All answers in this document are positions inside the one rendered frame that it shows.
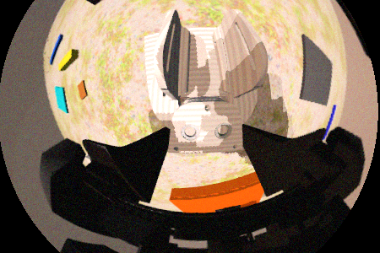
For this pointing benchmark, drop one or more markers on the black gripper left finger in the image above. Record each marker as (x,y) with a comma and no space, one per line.
(138,163)

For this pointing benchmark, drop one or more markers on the teal flat plate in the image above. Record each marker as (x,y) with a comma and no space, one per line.
(61,98)

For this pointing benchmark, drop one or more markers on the yellow rectangular bar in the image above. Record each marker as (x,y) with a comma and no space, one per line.
(71,56)

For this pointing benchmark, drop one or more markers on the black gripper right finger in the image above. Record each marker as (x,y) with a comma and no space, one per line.
(274,157)

